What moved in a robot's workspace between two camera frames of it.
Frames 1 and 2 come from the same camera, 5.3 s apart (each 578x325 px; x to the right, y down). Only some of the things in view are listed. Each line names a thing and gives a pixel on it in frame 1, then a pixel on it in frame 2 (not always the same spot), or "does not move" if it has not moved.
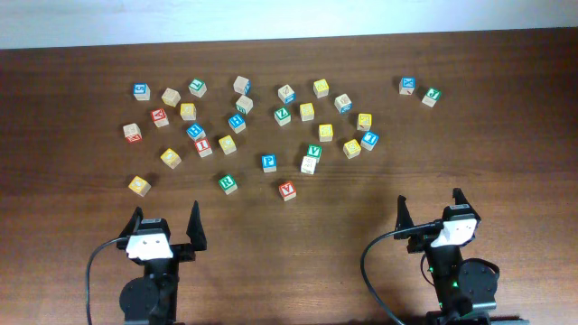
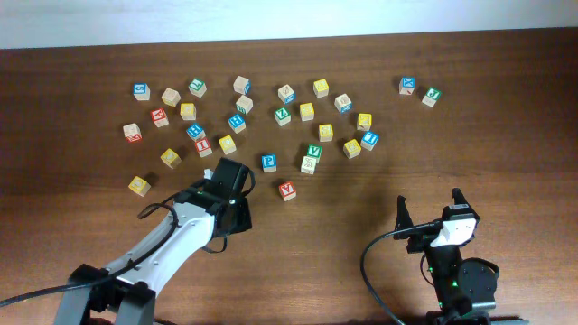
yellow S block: [325, 133] does not move
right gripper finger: [403, 218] does not move
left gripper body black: [181, 254] -> [242, 219]
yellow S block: [306, 112] does not move
